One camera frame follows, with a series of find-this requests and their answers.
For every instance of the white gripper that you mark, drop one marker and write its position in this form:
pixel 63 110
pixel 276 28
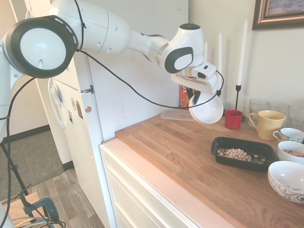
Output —
pixel 204 85

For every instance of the plain white bowl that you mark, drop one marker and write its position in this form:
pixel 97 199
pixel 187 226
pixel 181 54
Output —
pixel 210 110

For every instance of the cereal rings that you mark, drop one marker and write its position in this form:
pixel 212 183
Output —
pixel 235 153

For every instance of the black plastic food box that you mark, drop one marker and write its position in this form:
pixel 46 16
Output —
pixel 247 165

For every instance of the white cup holding cereal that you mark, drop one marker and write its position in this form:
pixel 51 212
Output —
pixel 288 158

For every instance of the pinkish cereal pieces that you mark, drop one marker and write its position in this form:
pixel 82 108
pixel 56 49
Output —
pixel 294 153

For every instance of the orange snack bag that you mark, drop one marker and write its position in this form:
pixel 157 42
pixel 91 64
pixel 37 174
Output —
pixel 184 98

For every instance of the clear plastic lid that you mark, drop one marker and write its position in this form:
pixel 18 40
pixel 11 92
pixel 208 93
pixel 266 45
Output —
pixel 175 116

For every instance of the black candlestick holder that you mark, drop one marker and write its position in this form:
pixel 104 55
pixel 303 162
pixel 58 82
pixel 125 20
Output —
pixel 238 97

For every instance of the red speckled mug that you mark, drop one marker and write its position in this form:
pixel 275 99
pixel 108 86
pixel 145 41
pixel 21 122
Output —
pixel 234 121

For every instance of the short white taper candle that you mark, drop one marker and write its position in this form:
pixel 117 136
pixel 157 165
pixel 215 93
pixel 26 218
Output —
pixel 206 51

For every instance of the medium white taper candle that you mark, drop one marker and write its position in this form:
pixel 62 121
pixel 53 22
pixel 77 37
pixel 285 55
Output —
pixel 220 52

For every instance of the clear drinking glass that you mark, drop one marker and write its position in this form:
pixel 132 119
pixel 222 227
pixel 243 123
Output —
pixel 296 117
pixel 257 107
pixel 278 107

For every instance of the tall white taper candle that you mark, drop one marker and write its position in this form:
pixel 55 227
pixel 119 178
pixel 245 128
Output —
pixel 242 52

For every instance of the white refrigerator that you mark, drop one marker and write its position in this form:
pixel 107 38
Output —
pixel 133 116

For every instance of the yellow mug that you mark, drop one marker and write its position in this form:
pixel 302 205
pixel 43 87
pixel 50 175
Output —
pixel 270 126

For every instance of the white cup blue pattern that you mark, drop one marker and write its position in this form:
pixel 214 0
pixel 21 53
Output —
pixel 293 136

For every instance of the round metal fridge knob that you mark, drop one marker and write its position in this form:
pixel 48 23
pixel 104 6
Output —
pixel 88 109

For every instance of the metal fridge hinge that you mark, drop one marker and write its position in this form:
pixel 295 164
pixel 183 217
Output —
pixel 88 90

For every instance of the white cabinet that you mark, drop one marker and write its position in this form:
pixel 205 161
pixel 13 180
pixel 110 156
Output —
pixel 133 190

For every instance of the oval brown fridge magnet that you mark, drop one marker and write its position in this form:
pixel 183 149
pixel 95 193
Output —
pixel 79 109

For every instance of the white bowl swirl pattern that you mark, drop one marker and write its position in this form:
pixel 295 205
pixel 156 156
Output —
pixel 285 180

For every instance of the framed picture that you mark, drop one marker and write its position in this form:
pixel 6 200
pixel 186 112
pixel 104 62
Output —
pixel 280 12

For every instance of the round white fridge magnet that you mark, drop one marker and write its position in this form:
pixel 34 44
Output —
pixel 73 103

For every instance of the small photo fridge magnet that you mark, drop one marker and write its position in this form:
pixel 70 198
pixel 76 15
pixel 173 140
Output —
pixel 70 116

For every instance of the green clamp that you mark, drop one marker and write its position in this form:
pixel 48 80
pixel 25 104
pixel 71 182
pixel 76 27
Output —
pixel 48 205

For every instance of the black tripod stand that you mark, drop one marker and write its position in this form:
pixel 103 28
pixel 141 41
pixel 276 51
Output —
pixel 16 175

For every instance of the wooden board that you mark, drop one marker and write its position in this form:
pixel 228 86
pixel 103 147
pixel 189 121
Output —
pixel 16 206

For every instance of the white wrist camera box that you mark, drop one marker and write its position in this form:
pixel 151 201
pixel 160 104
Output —
pixel 204 70

